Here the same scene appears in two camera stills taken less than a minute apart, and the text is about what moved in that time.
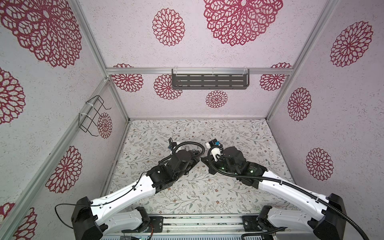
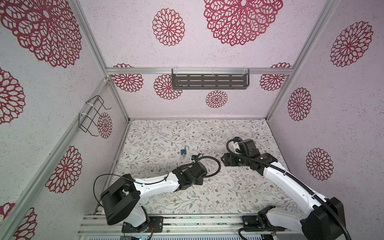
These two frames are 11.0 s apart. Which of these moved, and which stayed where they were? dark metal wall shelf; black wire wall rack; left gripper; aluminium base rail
Moved: left gripper
Stayed: dark metal wall shelf; aluminium base rail; black wire wall rack
